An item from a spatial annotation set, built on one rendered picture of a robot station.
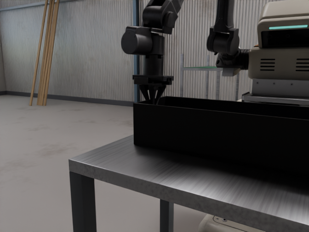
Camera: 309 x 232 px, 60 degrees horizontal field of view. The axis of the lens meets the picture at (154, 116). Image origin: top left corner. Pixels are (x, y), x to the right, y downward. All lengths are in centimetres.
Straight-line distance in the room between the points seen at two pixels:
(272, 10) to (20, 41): 810
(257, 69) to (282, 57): 10
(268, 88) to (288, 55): 13
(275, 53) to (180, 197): 78
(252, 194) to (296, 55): 72
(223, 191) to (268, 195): 7
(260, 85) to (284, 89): 9
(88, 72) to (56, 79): 115
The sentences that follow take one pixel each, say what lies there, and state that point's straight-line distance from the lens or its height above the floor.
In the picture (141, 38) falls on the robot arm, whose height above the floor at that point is 107.
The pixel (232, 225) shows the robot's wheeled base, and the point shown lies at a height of 28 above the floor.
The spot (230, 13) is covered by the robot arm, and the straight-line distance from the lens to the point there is 107.
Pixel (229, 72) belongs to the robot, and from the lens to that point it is 118.
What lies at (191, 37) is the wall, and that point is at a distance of 546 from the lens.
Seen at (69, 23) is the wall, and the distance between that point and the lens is 734.
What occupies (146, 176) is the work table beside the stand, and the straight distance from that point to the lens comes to 53.
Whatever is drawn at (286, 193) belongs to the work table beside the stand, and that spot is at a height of 80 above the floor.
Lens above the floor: 102
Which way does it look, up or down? 11 degrees down
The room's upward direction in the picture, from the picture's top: straight up
